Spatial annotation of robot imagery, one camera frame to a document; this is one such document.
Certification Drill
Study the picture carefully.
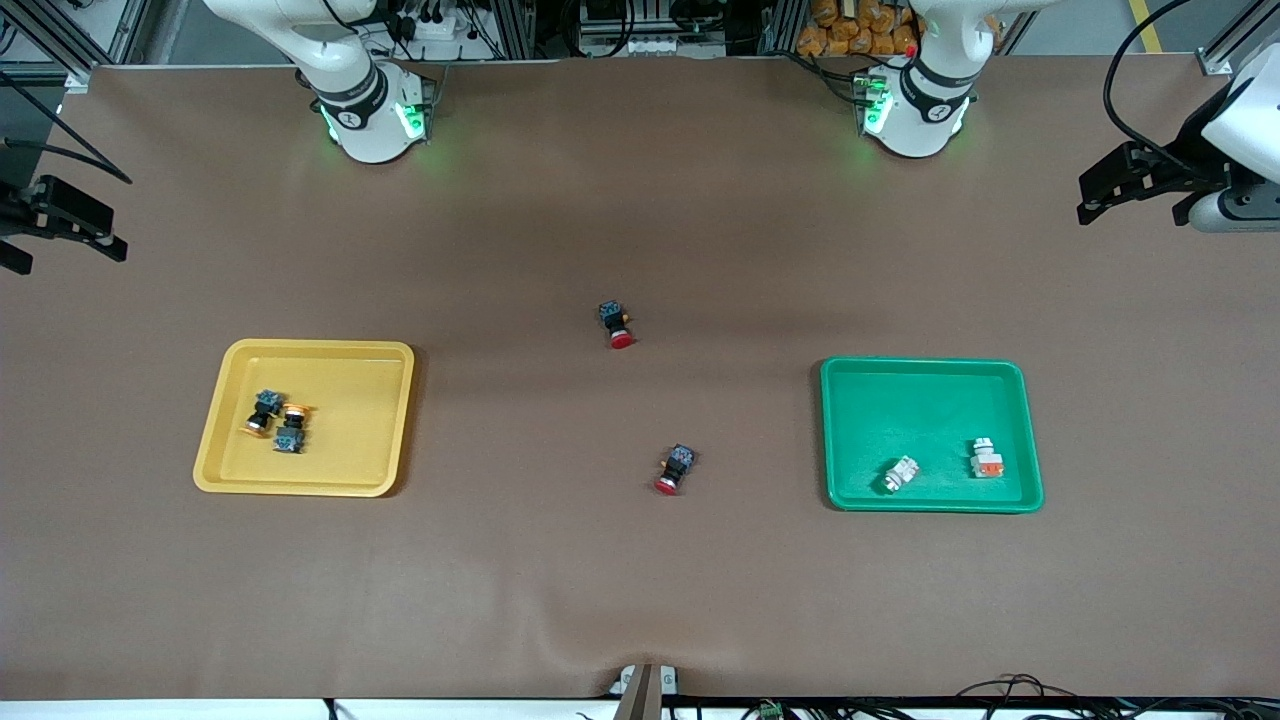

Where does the yellow push button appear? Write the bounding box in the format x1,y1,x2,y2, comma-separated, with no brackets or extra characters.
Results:
245,390,288,437
273,403,313,456

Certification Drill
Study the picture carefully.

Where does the green plastic tray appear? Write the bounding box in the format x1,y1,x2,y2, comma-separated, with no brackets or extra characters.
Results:
820,357,1045,514

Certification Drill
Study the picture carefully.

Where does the bag of orange snacks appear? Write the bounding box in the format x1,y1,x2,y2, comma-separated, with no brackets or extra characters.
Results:
797,0,923,58

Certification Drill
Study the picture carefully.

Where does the yellow plastic tray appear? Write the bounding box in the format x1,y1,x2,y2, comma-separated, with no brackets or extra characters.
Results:
192,338,416,498

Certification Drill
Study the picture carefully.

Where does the white power strip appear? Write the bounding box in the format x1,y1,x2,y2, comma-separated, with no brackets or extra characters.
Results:
395,8,476,43

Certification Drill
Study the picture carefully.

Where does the grey control box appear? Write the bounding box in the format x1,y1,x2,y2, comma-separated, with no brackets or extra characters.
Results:
575,0,701,58

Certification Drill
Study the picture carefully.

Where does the brown table mat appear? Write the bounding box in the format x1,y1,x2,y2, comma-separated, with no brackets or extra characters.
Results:
0,55,1280,701

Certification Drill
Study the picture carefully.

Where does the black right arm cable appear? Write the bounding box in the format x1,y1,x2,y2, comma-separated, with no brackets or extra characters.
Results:
0,65,134,186

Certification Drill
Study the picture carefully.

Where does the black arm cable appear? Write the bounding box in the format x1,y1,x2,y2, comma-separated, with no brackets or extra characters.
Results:
0,65,134,186
1103,0,1201,176

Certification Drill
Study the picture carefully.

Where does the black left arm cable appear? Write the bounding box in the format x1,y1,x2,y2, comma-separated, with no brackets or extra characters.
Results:
1103,0,1201,176

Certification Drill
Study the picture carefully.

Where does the aluminium frame post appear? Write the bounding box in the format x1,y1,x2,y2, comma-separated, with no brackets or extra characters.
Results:
1195,0,1280,76
0,0,151,91

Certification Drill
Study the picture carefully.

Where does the black cable bundle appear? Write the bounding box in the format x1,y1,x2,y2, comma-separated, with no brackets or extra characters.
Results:
950,673,1111,720

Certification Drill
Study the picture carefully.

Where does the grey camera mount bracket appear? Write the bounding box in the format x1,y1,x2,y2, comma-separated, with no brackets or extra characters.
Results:
610,663,681,720

